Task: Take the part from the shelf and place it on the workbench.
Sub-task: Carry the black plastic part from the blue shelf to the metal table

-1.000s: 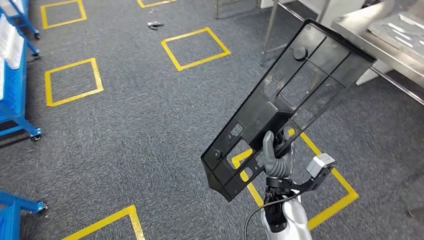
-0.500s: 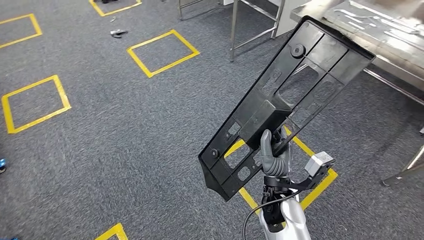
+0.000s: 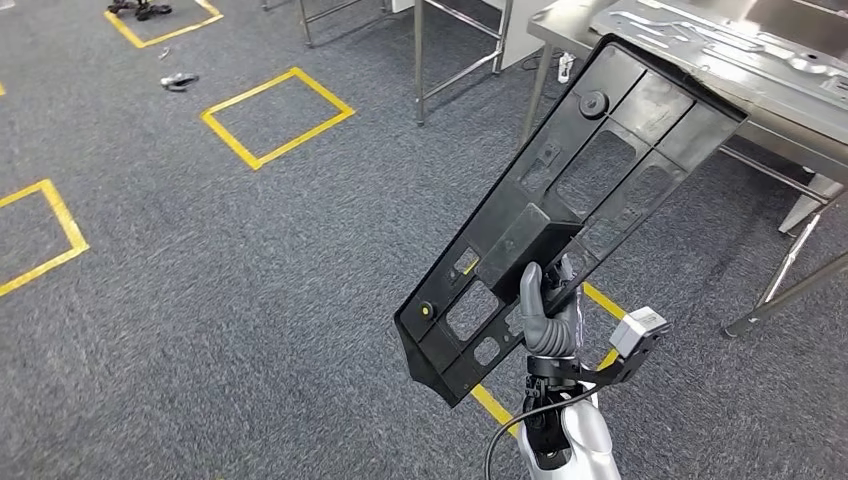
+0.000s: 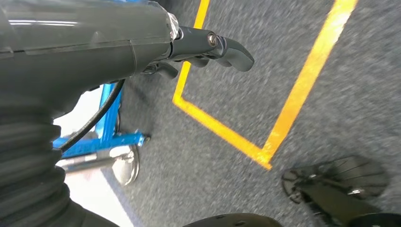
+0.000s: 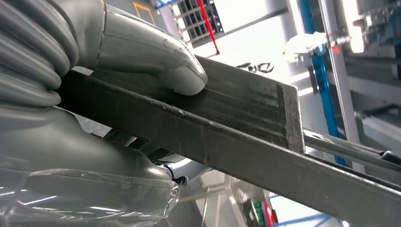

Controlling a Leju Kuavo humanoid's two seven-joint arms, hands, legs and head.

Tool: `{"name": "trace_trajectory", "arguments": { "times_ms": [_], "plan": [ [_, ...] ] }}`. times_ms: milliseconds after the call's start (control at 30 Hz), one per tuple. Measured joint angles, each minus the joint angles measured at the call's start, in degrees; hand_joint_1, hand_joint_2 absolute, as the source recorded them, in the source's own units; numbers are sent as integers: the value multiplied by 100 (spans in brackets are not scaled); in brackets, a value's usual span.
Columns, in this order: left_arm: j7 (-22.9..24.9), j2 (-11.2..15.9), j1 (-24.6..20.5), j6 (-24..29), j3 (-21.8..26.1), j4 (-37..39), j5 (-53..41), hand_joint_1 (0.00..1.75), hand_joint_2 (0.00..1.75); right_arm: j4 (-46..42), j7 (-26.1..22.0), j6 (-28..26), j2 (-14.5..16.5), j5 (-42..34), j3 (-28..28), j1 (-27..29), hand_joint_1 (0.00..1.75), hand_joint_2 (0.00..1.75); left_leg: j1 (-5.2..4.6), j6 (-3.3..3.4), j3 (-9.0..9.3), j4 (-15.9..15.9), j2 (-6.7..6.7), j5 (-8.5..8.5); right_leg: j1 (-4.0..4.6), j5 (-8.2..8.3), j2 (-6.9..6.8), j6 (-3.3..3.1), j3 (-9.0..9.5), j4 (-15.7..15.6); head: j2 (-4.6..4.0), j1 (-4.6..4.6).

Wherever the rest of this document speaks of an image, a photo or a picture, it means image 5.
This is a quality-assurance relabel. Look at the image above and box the blue metal shelf rack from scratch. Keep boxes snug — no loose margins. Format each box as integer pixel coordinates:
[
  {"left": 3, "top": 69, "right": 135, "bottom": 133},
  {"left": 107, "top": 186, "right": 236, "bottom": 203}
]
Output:
[{"left": 296, "top": 0, "right": 349, "bottom": 166}]

